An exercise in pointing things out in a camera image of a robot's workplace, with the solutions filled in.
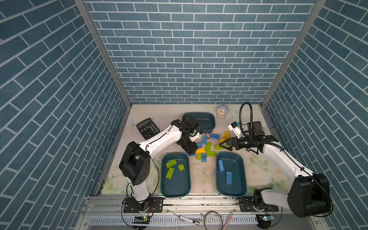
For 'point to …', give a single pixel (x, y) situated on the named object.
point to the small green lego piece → (181, 167)
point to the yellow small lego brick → (200, 151)
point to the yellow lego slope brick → (226, 134)
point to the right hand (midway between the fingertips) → (223, 142)
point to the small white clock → (222, 110)
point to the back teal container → (206, 120)
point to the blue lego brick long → (221, 164)
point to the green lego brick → (171, 163)
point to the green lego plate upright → (208, 146)
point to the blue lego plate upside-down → (215, 136)
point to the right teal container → (233, 162)
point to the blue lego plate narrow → (204, 140)
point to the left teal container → (175, 178)
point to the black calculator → (147, 129)
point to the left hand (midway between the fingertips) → (190, 149)
